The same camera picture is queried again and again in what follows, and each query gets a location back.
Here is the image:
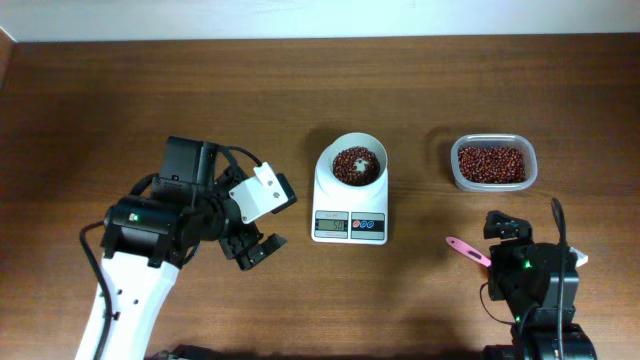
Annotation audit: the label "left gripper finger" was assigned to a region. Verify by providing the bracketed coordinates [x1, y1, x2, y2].
[236, 234, 287, 271]
[218, 232, 263, 260]

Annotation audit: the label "pink measuring scoop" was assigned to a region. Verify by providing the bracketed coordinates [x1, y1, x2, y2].
[446, 236, 491, 268]

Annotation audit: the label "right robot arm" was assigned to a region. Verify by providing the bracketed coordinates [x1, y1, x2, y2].
[482, 210, 597, 360]

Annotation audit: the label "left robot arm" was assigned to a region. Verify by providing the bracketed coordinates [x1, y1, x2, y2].
[76, 136, 297, 359]

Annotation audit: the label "white digital kitchen scale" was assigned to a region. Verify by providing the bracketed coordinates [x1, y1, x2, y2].
[311, 153, 390, 245]

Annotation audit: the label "red beans in container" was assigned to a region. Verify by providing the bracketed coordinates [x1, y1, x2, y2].
[457, 146, 526, 184]

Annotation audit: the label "clear plastic bean container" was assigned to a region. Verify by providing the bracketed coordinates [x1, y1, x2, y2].
[450, 134, 538, 192]

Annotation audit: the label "red beans in bowl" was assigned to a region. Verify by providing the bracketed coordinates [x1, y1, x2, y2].
[332, 146, 381, 186]

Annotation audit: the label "white round bowl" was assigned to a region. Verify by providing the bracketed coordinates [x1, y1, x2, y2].
[327, 132, 388, 187]

